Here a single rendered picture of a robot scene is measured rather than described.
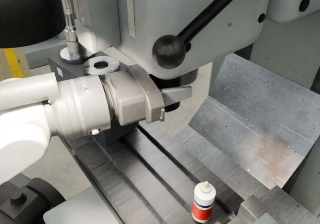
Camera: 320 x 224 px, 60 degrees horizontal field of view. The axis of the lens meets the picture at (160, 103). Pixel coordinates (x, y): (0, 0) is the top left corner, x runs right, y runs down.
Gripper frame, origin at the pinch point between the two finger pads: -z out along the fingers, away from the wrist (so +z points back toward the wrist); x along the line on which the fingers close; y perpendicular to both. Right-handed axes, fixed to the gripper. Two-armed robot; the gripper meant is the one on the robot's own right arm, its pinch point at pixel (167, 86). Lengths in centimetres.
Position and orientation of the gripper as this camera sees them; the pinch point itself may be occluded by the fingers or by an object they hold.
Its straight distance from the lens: 46.6
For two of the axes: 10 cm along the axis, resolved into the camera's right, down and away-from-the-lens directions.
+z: -9.2, 2.4, -3.1
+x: -3.9, -5.7, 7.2
